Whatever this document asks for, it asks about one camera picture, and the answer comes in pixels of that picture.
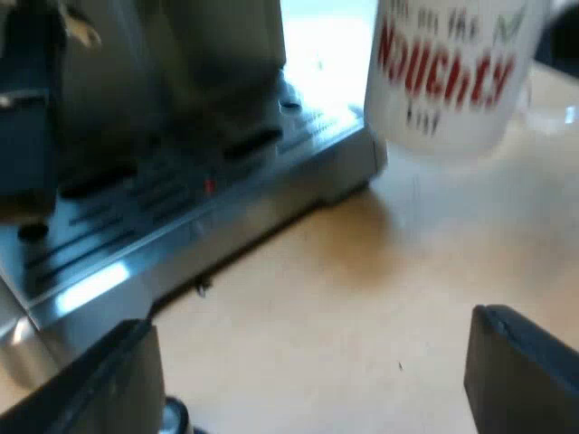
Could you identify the white mug with red and black print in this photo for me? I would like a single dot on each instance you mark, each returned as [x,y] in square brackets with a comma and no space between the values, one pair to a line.
[452,122]

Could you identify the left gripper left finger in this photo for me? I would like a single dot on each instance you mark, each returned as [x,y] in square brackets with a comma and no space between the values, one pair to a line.
[104,389]

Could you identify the steel espresso machine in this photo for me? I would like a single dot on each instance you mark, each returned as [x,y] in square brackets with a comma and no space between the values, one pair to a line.
[181,135]

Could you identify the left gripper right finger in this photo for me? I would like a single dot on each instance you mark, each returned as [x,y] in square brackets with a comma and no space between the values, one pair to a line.
[524,380]

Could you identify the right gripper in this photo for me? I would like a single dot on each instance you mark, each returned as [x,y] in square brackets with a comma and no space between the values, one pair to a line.
[563,40]

